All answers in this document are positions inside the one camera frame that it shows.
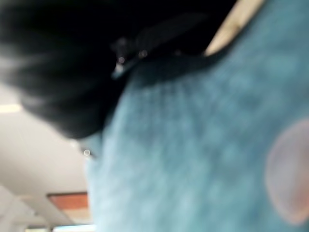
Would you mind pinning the black cloth right robot hand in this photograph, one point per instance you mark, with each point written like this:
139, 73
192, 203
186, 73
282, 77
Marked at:
62, 72

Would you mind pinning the teal plush cushion pink spot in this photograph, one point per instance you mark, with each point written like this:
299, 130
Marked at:
183, 149

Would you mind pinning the orange framed ceiling panel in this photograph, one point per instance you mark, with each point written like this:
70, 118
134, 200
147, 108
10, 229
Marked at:
71, 201

